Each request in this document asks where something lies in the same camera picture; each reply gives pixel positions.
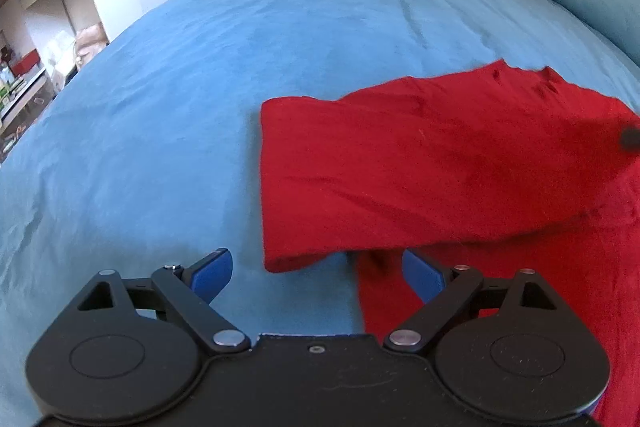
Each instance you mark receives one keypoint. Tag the blue bed sheet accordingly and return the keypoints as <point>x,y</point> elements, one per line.
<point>149,157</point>

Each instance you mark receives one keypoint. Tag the red box on shelf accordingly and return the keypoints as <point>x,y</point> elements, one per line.
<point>23,65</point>

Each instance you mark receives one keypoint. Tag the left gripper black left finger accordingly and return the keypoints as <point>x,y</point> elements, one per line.
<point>125,350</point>

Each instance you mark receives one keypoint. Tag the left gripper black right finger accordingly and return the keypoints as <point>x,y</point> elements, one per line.
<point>500,351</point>

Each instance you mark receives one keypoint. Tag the white shelf desk unit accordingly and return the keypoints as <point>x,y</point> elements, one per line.
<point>67,35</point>

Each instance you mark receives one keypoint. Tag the red cloth garment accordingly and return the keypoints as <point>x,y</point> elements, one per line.
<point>499,168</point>

